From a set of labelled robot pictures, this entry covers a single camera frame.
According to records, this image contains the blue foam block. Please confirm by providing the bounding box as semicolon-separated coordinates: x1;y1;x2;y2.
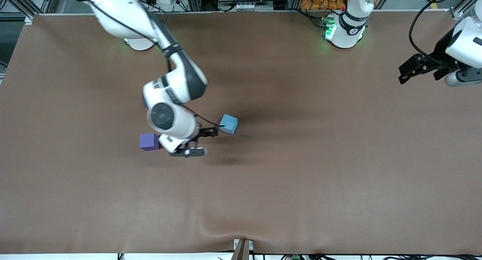
220;114;238;135

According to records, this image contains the purple foam block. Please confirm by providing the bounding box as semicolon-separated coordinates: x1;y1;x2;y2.
140;133;161;151

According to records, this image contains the green lit controller box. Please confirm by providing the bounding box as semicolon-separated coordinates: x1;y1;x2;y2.
320;15;337;41

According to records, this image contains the brown table cover mat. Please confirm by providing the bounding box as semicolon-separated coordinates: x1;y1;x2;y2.
0;10;482;255

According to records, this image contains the orange packaged goods pile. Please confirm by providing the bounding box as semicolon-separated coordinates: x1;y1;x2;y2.
300;0;347;11

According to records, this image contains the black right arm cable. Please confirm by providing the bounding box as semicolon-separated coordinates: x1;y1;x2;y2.
81;0;226;128

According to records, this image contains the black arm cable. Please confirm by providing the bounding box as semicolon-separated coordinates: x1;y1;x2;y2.
409;0;458;68
81;0;226;128

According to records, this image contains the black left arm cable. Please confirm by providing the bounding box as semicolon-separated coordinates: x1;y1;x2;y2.
409;0;458;68

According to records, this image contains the wooden post with white bracket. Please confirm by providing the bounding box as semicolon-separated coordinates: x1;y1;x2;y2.
233;238;254;260

